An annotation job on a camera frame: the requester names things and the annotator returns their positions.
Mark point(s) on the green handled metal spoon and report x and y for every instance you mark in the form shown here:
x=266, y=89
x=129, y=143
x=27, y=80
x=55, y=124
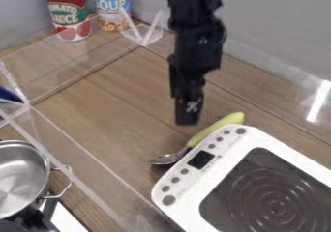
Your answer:
x=233, y=118

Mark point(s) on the stainless steel pot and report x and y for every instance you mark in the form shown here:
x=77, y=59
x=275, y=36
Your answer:
x=24, y=178

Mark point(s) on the alphabet soup can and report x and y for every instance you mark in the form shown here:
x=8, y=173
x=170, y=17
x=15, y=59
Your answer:
x=110, y=18

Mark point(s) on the tomato sauce can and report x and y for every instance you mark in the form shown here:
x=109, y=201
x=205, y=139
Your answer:
x=71, y=19

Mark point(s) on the clear acrylic left bracket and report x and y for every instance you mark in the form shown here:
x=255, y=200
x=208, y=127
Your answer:
x=11, y=109

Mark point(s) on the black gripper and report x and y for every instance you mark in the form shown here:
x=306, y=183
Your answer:
x=196, y=56

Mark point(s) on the clear acrylic corner bracket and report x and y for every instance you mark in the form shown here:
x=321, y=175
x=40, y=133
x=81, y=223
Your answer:
x=144, y=34

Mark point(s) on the white and black stove top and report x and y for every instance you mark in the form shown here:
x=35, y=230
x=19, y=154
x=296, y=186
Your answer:
x=243, y=182

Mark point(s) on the blue object at left edge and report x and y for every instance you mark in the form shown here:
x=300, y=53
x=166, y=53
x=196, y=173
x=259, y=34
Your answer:
x=8, y=95

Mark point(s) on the black stove under pot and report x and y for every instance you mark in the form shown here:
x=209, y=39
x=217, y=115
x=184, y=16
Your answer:
x=32, y=219

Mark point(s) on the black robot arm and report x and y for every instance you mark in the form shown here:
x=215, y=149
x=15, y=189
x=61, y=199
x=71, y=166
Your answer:
x=193, y=16

